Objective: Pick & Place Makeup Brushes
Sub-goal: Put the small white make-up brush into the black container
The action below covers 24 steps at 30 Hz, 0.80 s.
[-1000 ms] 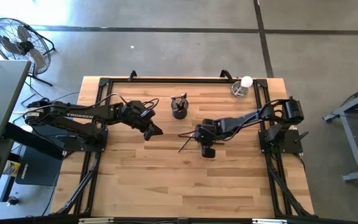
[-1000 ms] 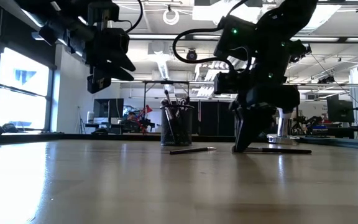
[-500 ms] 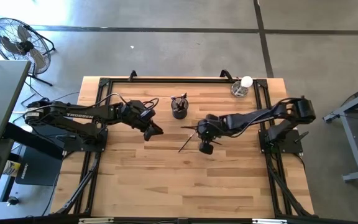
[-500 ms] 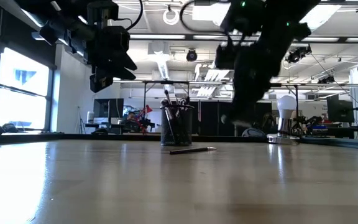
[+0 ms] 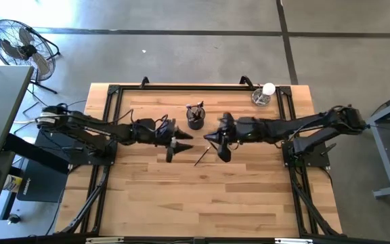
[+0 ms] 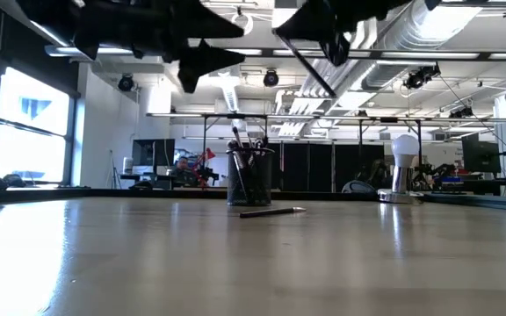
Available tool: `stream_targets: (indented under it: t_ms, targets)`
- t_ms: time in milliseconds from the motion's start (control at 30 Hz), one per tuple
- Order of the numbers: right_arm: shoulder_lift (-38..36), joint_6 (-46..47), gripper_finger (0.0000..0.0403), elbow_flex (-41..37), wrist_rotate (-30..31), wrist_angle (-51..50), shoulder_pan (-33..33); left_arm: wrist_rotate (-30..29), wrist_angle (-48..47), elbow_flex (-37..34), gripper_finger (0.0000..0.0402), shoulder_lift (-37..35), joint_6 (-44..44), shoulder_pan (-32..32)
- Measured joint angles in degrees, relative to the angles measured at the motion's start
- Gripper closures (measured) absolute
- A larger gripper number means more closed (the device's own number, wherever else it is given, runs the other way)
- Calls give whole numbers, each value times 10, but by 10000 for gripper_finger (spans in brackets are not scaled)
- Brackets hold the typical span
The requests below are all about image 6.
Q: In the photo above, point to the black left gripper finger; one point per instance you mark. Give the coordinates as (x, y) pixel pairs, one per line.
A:
(204, 24)
(200, 61)

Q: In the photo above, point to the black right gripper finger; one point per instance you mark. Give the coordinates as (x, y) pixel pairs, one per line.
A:
(336, 48)
(310, 22)

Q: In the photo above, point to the small dark pen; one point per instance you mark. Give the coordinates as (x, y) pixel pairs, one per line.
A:
(236, 134)

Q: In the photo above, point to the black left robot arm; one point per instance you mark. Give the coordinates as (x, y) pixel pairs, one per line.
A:
(51, 17)

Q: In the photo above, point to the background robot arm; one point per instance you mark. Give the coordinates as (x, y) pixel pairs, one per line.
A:
(437, 169)

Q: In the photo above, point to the red and black robot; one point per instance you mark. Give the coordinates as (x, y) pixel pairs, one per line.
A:
(209, 153)

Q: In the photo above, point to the black computer monitor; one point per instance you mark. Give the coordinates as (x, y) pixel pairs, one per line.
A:
(152, 152)
(481, 155)

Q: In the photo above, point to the person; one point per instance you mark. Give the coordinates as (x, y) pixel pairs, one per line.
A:
(182, 163)

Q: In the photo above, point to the white bulb lamp silver base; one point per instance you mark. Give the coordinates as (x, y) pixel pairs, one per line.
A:
(404, 149)

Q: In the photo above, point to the black partition panel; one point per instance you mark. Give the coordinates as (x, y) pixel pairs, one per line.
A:
(305, 167)

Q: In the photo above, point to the white canister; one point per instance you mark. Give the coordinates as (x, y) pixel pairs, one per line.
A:
(127, 166)

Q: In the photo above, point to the black mesh brush cup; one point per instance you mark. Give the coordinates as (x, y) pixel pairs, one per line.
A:
(249, 184)

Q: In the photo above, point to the black ceiling camera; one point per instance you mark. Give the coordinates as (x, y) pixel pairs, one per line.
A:
(126, 82)
(420, 78)
(271, 79)
(461, 112)

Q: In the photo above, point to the silver ventilation duct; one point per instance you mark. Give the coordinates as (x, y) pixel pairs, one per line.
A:
(433, 26)

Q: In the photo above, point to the black background workstation frame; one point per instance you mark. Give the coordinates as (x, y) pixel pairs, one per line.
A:
(279, 116)

